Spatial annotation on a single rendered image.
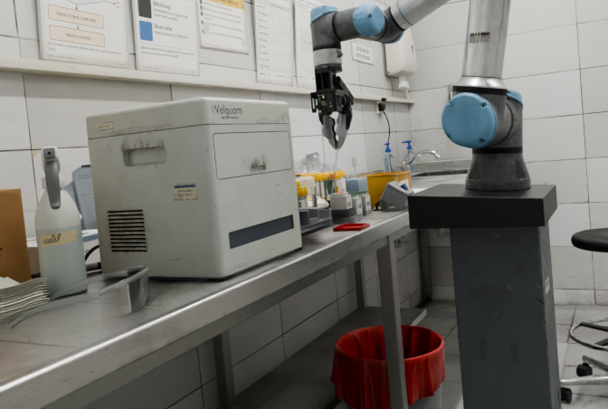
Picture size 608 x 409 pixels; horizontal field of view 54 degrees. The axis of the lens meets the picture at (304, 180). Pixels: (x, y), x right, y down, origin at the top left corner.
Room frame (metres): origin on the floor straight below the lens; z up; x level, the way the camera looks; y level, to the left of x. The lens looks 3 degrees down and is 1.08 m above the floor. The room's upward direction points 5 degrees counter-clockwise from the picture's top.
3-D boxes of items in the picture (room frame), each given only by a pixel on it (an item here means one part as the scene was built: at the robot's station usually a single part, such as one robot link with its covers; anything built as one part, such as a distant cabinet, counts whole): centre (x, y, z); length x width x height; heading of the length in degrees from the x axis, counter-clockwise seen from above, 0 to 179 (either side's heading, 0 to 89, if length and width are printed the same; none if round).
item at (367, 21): (1.50, -0.18, 1.38); 0.11 x 0.11 x 0.08; 53
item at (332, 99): (1.54, -0.09, 1.22); 0.09 x 0.08 x 0.12; 154
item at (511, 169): (1.43, -0.47, 0.99); 0.15 x 0.15 x 0.10
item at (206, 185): (1.14, 0.19, 1.03); 0.31 x 0.27 x 0.30; 152
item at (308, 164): (2.38, -0.01, 0.97); 0.26 x 0.17 x 0.19; 168
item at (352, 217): (1.57, -0.09, 0.89); 0.09 x 0.05 x 0.04; 64
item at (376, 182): (1.92, -0.26, 0.93); 0.13 x 0.13 x 0.10; 59
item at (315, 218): (1.27, 0.02, 0.92); 0.21 x 0.07 x 0.05; 152
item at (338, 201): (1.57, -0.09, 0.92); 0.05 x 0.04 x 0.06; 64
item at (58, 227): (0.96, 0.40, 1.00); 0.09 x 0.08 x 0.24; 62
